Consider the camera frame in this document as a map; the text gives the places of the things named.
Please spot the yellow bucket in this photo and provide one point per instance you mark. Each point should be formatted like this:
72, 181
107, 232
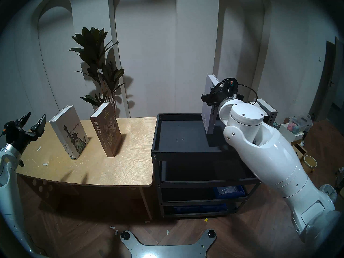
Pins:
311, 160

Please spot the white bin with bag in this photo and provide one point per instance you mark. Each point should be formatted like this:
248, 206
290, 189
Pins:
329, 191

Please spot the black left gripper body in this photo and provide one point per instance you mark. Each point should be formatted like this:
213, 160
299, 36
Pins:
20, 139

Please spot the black star knob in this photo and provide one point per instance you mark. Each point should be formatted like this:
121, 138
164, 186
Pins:
125, 235
211, 234

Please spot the light wooden table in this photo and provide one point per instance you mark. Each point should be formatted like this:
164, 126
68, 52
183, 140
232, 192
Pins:
80, 168

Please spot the brown cardboard box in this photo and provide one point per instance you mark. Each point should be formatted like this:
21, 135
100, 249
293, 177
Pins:
299, 151

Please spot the white box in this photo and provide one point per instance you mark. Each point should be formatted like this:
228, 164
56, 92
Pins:
291, 135

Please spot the grey metal robot base plate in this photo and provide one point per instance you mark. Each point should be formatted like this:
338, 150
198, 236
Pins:
166, 250

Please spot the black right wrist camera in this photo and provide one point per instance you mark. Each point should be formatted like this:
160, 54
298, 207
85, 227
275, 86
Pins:
222, 91

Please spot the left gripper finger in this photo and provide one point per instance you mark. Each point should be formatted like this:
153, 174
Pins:
23, 119
40, 125

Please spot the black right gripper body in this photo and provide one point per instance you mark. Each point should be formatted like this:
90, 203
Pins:
221, 97

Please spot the brown HOMES book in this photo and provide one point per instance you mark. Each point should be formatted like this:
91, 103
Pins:
107, 136

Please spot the black CENTURY book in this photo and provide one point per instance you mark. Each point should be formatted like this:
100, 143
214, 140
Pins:
253, 103

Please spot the dark green leafy plant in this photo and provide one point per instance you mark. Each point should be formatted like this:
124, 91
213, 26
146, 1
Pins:
91, 42

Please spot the blue bin with plastic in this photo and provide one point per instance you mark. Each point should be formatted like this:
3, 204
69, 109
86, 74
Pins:
231, 191

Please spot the white Statue of Liberty book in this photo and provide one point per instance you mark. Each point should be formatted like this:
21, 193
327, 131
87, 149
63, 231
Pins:
70, 131

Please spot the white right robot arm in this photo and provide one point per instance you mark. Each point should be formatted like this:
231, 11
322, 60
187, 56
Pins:
274, 158

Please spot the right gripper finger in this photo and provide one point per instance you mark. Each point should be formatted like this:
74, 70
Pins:
207, 98

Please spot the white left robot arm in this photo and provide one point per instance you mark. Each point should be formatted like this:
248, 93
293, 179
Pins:
8, 195

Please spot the dark door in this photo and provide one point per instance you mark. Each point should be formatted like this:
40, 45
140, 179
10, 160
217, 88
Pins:
323, 82

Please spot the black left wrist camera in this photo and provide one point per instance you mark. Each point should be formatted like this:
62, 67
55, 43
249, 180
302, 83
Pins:
9, 125

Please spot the grey iaura book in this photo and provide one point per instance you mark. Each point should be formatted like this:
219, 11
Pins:
270, 112

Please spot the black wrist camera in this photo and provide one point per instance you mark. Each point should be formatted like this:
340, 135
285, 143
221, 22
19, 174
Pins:
222, 91
9, 125

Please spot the grey Discontent book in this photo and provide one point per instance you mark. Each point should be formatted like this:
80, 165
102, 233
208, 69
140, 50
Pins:
208, 117

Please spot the clear plastic storage box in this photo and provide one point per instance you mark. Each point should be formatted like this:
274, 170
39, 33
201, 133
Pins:
301, 124

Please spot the black three-tier shelf cart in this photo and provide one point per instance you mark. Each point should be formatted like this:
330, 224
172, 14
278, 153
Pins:
182, 136

